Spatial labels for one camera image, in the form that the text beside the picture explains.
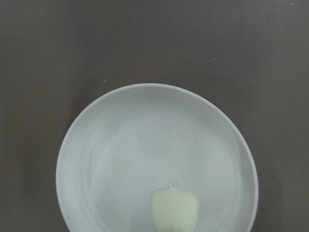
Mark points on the round cream plate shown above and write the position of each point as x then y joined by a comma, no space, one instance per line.
141,138

